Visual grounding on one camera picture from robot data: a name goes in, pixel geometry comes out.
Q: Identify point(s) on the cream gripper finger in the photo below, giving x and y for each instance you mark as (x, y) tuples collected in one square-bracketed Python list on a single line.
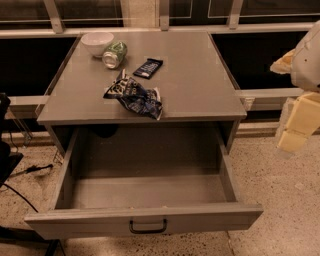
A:
[(283, 64), (299, 119)]

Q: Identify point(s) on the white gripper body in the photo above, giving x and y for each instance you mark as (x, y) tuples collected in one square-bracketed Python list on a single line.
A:
[(307, 68)]

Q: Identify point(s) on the blue chip bag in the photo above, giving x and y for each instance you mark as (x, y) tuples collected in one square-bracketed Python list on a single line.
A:
[(134, 97)]

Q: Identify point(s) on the open grey top drawer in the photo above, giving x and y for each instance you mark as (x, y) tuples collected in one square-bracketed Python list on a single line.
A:
[(145, 174)]

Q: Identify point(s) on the grey cabinet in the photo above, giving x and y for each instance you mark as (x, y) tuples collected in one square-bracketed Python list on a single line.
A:
[(192, 81)]

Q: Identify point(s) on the dark blue snack bar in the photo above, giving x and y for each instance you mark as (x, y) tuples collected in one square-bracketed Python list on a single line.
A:
[(148, 68)]

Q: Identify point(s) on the green soda can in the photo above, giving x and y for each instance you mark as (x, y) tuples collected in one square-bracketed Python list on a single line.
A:
[(114, 54)]

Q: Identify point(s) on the white bowl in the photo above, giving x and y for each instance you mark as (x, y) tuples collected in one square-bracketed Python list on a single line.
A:
[(96, 42)]

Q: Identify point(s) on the metal window railing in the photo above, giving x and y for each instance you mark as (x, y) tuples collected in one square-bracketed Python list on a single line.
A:
[(62, 18)]

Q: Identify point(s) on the black drawer handle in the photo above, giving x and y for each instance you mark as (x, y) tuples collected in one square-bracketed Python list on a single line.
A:
[(147, 228)]

